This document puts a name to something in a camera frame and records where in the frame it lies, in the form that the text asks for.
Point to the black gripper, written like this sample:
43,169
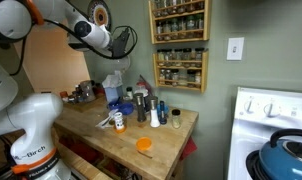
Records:
119,43

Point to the white ceramic bowl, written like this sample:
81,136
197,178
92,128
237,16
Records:
121,65

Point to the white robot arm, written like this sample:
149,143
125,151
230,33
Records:
34,154

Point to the black lid small bottle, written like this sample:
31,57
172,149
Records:
129,92

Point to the plastic zip bag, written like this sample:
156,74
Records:
146,84

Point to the upper wooden spice rack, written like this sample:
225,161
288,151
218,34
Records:
175,21

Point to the wooden spice rack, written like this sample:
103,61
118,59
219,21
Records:
175,21
181,69

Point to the blue measuring cup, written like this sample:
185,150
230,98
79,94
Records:
124,108

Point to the lower wooden spice rack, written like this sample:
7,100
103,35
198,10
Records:
181,69

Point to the dark pepper grinder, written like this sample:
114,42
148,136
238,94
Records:
140,107

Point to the white measuring spoons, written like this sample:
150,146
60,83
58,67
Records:
105,122

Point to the small black lid jar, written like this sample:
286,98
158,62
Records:
176,122

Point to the orange plastic lid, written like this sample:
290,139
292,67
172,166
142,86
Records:
143,143

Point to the wooden butcher block cart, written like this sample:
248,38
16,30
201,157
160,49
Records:
156,163

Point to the white electric stove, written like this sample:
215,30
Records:
258,114

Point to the blue tea kettle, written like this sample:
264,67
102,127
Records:
278,159

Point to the decorative wall plate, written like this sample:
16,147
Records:
99,13

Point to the white wall switch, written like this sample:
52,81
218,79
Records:
235,49

